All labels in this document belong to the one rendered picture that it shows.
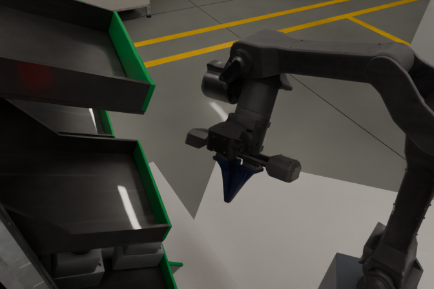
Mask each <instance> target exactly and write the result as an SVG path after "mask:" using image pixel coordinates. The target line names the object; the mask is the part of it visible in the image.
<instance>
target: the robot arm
mask: <svg viewBox="0 0 434 289"><path fill-rule="evenodd" d="M286 74H296V75H307V76H313V77H323V78H328V79H338V80H344V81H354V82H359V83H368V84H371V85H372V86H373V87H374V88H375V89H376V90H377V92H378V93H379V94H380V95H381V97H382V99H383V102H384V104H385V106H386V108H387V110H388V112H389V114H390V116H391V118H392V120H393V121H394V122H395V123H396V124H397V126H398V127H399V128H400V129H401V130H402V131H403V132H404V133H405V134H406V138H405V147H404V155H405V158H406V162H407V168H406V169H405V171H406V172H405V174H404V178H403V180H402V183H401V185H400V189H399V191H398V194H397V198H396V200H395V203H393V209H392V211H391V214H390V216H389V220H388V222H387V225H386V226H385V225H384V224H382V223H380V222H378V223H377V225H376V227H375V228H374V230H373V231H372V233H371V235H370V236H369V238H368V240H367V241H366V243H365V245H364V248H363V254H362V257H361V258H360V260H359V261H358V263H360V264H363V265H362V272H363V275H359V276H358V283H357V285H356V286H357V289H417V286H418V284H419V281H420V278H421V276H422V274H423V271H424V270H423V268H422V267H421V265H420V263H419V261H418V259H417V257H416V256H417V246H418V242H417V235H418V233H417V232H418V230H419V228H420V226H421V224H422V221H423V219H425V214H426V212H427V211H428V208H429V206H431V201H432V199H433V196H434V66H433V65H432V64H430V63H428V62H427V61H425V60H423V59H421V58H420V57H419V56H418V55H417V54H416V53H415V52H414V51H413V50H412V49H411V48H410V47H409V46H408V45H406V44H405V43H400V42H390V43H359V42H344V41H315V40H300V39H295V38H292V37H290V36H288V35H287V34H286V33H284V32H279V31H276V30H271V29H268V28H263V29H259V30H257V31H255V32H253V33H251V34H249V35H247V36H245V37H243V38H241V39H239V40H237V41H236V42H234V43H233V44H232V46H231V50H230V58H229V59H228V61H227V63H223V62H221V61H218V60H213V61H211V62H209V63H207V71H206V72H205V74H204V76H203V79H202V84H201V90H202V92H203V94H204V95H205V96H207V97H210V98H213V99H216V100H219V101H223V102H225V103H229V104H232V105H234V104H236V103H237V107H236V110H235V113H233V112H231V113H230V114H229V115H228V118H227V120H226V121H225V122H220V123H218V124H217V125H214V126H212V127H210V128H209V129H206V128H193V129H191V130H190V131H189V132H188V134H187V137H186V140H185V144H187V145H190V146H193V147H195V148H198V149H199V148H202V147H204V146H205V145H207V149H208V150H210V151H215V152H216V155H215V156H213V159H214V160H215V161H217V162H218V164H219V166H220V168H221V171H222V179H223V197H224V201H225V202H227V203H230V202H231V201H232V200H233V199H234V197H235V196H236V194H237V193H238V192H239V191H240V189H241V188H242V187H243V185H244V184H245V183H246V182H247V181H248V180H249V179H250V178H251V177H252V176H253V175H254V174H257V173H260V172H263V170H264V168H263V167H265V169H266V171H267V173H268V175H269V176H271V177H274V178H276V179H279V180H281V181H284V182H286V183H291V182H293V181H295V180H297V179H298V178H299V174H300V171H301V169H302V168H301V164H300V162H299V161H297V160H294V159H291V158H288V157H286V156H283V155H282V154H278V155H272V156H271V157H269V156H267V155H264V154H261V153H260V152H262V151H263V149H264V146H263V142H264V138H265V134H266V131H267V128H269V127H270V124H271V122H269V121H270V118H271V116H270V115H271V114H272V111H273V107H274V104H275V101H276V96H277V94H278V90H279V89H280V90H281V89H284V90H285V91H291V90H292V89H293V87H292V86H291V84H290V82H289V81H288V79H287V75H286ZM422 97H423V98H424V99H425V101H424V100H423V98H422ZM237 157H239V158H241V159H243V160H241V159H239V158H237ZM241 161H243V163H242V164H241Z"/></svg>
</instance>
